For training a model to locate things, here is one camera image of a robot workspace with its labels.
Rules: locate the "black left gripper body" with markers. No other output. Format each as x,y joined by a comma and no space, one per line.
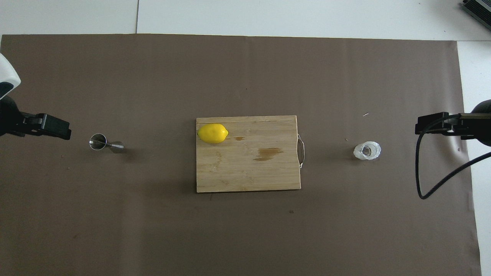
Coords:
9,119

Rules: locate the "brown paper table mat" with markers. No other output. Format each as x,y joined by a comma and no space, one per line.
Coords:
153,76

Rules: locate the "black ribbed device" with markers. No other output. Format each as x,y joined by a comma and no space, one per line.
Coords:
479,9

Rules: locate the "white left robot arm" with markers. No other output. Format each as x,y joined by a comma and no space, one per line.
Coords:
5,73

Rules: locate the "yellow lemon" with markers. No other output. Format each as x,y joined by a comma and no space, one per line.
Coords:
213,133

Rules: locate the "steel double jigger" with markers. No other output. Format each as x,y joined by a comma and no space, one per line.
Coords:
98,141

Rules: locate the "wooden cutting board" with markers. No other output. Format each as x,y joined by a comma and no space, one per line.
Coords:
249,168

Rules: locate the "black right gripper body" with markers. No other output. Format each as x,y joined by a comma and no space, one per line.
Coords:
482,124

